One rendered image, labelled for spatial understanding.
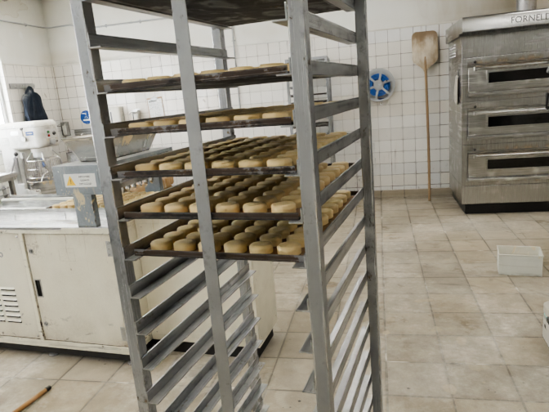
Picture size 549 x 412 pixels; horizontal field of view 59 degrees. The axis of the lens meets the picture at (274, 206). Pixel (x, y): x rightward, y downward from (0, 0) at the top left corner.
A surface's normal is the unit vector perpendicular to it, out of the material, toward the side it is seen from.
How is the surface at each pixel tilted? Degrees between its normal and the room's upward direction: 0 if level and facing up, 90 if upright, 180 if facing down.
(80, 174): 90
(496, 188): 90
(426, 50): 81
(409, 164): 90
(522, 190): 90
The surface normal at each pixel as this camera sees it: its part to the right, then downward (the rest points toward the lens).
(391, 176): -0.20, 0.24
